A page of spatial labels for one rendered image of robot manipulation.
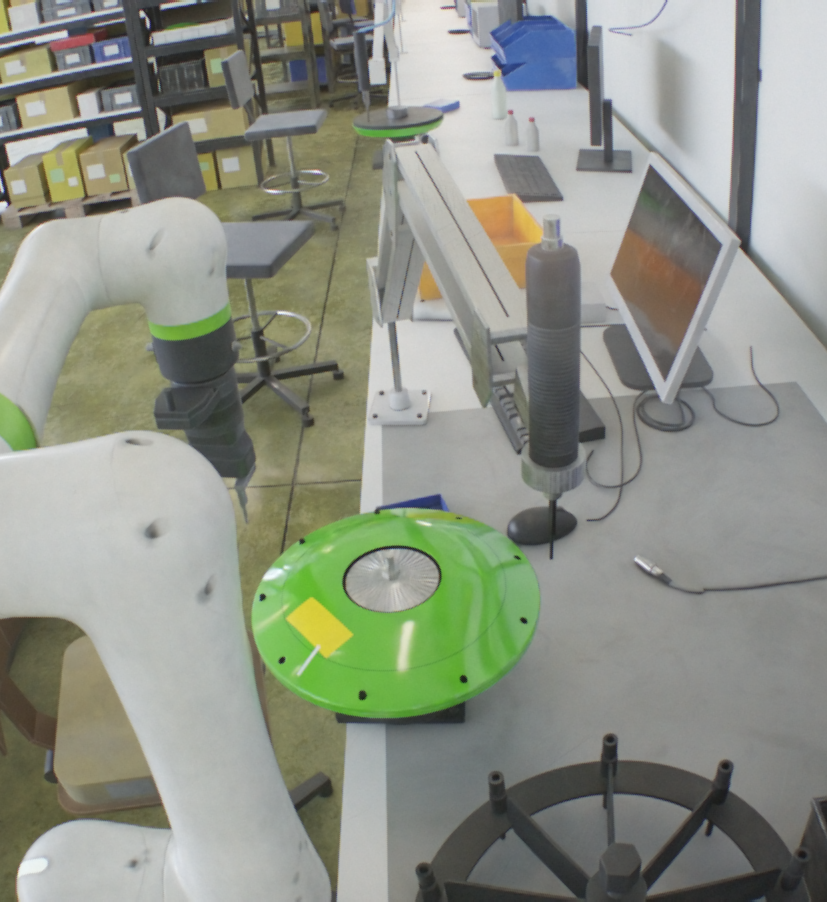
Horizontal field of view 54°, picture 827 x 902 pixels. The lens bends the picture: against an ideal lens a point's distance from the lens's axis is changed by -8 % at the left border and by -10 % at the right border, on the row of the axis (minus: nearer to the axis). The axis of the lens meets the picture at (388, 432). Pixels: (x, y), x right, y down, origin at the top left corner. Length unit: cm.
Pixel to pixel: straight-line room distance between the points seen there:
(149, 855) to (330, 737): 140
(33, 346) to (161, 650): 32
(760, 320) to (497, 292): 118
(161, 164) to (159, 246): 230
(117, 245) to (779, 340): 132
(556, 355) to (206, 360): 45
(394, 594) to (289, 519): 192
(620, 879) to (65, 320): 67
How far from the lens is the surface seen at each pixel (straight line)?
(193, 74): 617
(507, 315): 73
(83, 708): 156
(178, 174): 327
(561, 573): 119
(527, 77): 410
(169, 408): 92
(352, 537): 100
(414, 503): 129
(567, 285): 59
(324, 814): 205
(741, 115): 221
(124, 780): 144
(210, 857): 72
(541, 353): 61
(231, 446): 101
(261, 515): 286
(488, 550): 97
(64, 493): 53
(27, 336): 77
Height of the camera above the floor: 172
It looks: 33 degrees down
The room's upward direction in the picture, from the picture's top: 7 degrees counter-clockwise
